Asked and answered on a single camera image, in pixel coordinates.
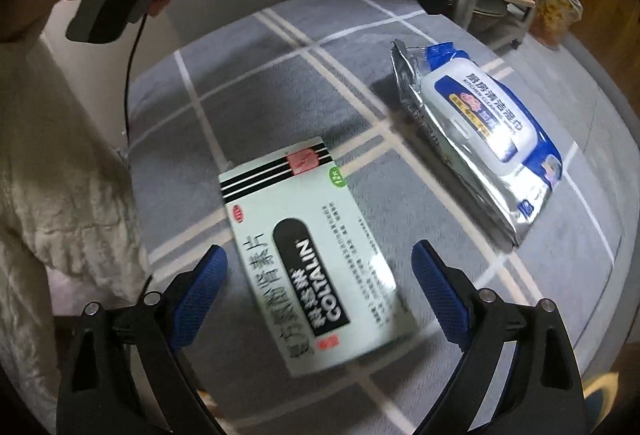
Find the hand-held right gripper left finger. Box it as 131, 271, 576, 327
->
55, 244, 229, 435

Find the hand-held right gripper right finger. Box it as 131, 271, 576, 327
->
410, 239, 588, 435

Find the white medicine box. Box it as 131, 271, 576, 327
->
218, 138, 420, 378

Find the person's left forearm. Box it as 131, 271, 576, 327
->
0, 32, 153, 435

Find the clear bag of yellow snacks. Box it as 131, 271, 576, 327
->
530, 0, 583, 48

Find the silver blue wet wipes pack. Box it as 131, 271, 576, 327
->
390, 38, 564, 248

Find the grey plaid mat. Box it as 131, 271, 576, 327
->
120, 0, 636, 435

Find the black cable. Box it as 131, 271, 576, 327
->
120, 12, 151, 156

